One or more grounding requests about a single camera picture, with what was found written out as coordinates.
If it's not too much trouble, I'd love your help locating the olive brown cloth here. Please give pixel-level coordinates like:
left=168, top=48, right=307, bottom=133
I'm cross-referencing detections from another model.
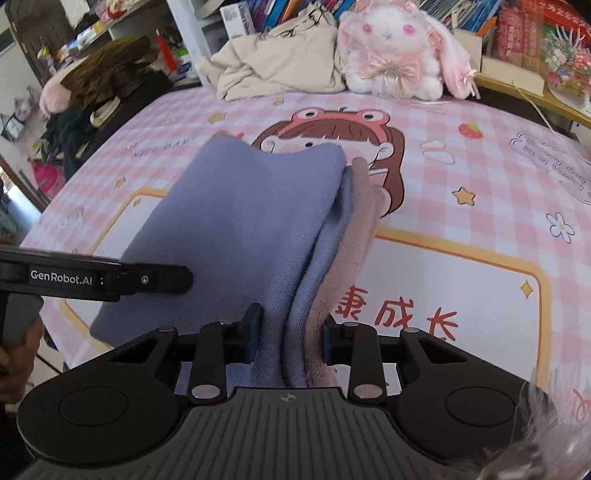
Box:
left=61, top=36, right=157, bottom=109

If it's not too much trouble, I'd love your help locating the white bookshelf frame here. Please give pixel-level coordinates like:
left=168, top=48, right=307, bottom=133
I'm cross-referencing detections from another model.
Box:
left=166, top=0, right=590, bottom=128

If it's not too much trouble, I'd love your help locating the cream garment pile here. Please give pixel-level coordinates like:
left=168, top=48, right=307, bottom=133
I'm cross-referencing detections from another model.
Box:
left=199, top=2, right=346, bottom=101

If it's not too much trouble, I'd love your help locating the row of colourful books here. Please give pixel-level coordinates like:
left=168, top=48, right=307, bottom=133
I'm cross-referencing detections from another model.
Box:
left=245, top=1, right=590, bottom=72

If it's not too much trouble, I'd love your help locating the mauve and lavender sweater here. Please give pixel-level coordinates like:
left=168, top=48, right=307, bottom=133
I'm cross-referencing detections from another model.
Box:
left=90, top=135, right=384, bottom=388

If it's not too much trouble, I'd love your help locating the white pink plush bunny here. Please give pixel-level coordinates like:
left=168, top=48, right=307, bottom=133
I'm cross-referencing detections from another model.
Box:
left=337, top=1, right=480, bottom=101

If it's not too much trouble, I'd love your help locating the cream wrist watch band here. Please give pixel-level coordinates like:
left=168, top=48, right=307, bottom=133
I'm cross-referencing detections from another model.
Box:
left=90, top=96, right=121, bottom=128

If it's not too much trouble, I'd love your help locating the pink checkered desk mat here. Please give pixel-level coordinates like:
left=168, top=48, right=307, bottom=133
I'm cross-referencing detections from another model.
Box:
left=24, top=88, right=590, bottom=423

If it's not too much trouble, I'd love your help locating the small white barcode box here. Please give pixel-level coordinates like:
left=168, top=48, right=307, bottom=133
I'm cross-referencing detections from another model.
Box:
left=219, top=1, right=256, bottom=40

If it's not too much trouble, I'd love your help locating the colourful bead ornament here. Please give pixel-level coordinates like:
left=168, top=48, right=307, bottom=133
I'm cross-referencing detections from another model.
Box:
left=542, top=26, right=590, bottom=94

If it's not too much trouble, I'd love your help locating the person's left hand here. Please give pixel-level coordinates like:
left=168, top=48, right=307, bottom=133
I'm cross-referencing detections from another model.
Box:
left=1, top=316, right=44, bottom=404

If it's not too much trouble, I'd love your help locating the red tassel ornament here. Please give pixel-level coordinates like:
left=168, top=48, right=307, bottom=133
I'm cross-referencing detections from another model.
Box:
left=155, top=30, right=177, bottom=73

